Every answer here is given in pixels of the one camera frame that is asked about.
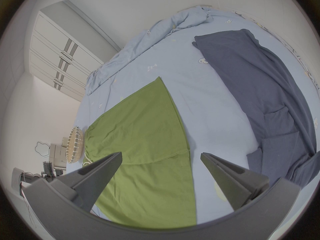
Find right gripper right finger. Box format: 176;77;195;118
200;152;270;212

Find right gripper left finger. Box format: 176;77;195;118
50;151;123;213

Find green shorts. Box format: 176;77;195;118
82;76;198;229

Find round woven basket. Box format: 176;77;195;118
66;126;83;164

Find bed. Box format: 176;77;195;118
75;0;320;231

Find dark blue garment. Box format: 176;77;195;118
192;28;320;189

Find white wardrobe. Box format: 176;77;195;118
29;0;123;102

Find pale blue quilt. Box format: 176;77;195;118
85;6;214;96

